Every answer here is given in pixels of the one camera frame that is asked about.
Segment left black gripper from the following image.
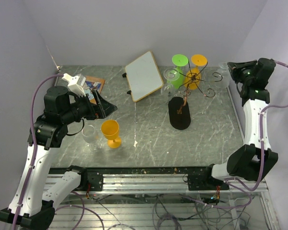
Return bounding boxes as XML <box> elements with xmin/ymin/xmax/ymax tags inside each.
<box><xmin>61</xmin><ymin>88</ymin><xmax>117</xmax><ymax>124</ymax></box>

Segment clear ribbed glass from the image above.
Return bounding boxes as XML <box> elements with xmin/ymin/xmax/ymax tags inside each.
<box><xmin>215</xmin><ymin>62</ymin><xmax>230</xmax><ymax>89</ymax></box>

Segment orange plastic wine glass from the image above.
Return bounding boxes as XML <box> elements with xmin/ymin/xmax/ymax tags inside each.
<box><xmin>101</xmin><ymin>120</ymin><xmax>121</xmax><ymax>149</ymax></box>

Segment clear wine glass front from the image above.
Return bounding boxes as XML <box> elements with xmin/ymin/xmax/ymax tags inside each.
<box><xmin>82</xmin><ymin>125</ymin><xmax>102</xmax><ymax>152</ymax></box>

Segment clear wine glass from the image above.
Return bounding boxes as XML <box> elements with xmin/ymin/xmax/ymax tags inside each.
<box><xmin>82</xmin><ymin>125</ymin><xmax>102</xmax><ymax>152</ymax></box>
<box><xmin>161</xmin><ymin>68</ymin><xmax>179</xmax><ymax>98</ymax></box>

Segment green plastic wine glass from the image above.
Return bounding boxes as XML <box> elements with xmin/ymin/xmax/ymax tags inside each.
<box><xmin>164</xmin><ymin>54</ymin><xmax>189</xmax><ymax>89</ymax></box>

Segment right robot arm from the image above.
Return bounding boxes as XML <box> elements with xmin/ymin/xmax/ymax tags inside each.
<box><xmin>202</xmin><ymin>58</ymin><xmax>278</xmax><ymax>190</ymax></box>

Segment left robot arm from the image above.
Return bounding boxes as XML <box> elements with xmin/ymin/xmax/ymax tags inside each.
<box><xmin>0</xmin><ymin>86</ymin><xmax>117</xmax><ymax>230</ymax></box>

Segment black oval rack base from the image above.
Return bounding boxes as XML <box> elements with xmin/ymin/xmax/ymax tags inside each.
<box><xmin>168</xmin><ymin>97</ymin><xmax>191</xmax><ymax>130</ymax></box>

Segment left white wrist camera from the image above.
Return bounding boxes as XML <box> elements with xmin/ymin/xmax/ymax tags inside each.
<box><xmin>62</xmin><ymin>73</ymin><xmax>86</xmax><ymax>96</ymax></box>

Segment copper wire glass rack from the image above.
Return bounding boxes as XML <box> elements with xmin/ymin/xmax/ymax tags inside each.
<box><xmin>177</xmin><ymin>61</ymin><xmax>223</xmax><ymax>114</ymax></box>

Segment small whiteboard yellow frame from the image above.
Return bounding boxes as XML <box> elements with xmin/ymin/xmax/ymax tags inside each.
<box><xmin>122</xmin><ymin>51</ymin><xmax>164</xmax><ymax>102</ymax></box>

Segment aluminium rail frame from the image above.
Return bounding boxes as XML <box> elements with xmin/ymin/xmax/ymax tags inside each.
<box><xmin>36</xmin><ymin>173</ymin><xmax>267</xmax><ymax>195</ymax></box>

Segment tangled cables under table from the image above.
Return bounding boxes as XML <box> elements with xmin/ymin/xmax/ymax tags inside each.
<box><xmin>45</xmin><ymin>191</ymin><xmax>252</xmax><ymax>230</ymax></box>

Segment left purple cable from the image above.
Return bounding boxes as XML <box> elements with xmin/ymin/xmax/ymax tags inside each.
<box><xmin>12</xmin><ymin>73</ymin><xmax>64</xmax><ymax>230</ymax></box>

